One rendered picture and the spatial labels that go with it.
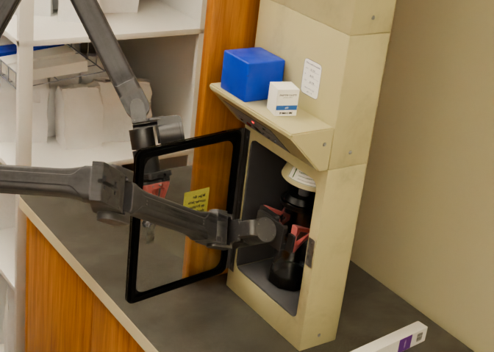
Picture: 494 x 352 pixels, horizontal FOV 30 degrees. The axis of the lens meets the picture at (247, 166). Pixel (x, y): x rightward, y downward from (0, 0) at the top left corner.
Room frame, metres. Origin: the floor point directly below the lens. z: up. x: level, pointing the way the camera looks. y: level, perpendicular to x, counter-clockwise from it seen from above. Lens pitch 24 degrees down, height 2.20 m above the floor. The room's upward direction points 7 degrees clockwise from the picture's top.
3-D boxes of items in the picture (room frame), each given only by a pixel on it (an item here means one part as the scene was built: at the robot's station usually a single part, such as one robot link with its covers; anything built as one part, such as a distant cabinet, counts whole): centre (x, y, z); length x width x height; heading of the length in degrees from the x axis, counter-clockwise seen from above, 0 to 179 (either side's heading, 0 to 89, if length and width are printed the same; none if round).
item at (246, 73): (1.97, 0.01, 1.56); 0.10 x 0.10 x 0.09; 37
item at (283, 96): (1.87, -0.06, 1.54); 0.05 x 0.05 x 0.06; 22
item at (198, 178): (1.95, 0.14, 1.19); 0.30 x 0.01 x 0.40; 133
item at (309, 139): (1.91, -0.03, 1.46); 0.32 x 0.11 x 0.10; 37
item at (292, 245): (1.95, -0.13, 1.18); 0.09 x 0.07 x 0.07; 128
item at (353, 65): (2.02, -0.18, 1.33); 0.32 x 0.25 x 0.77; 37
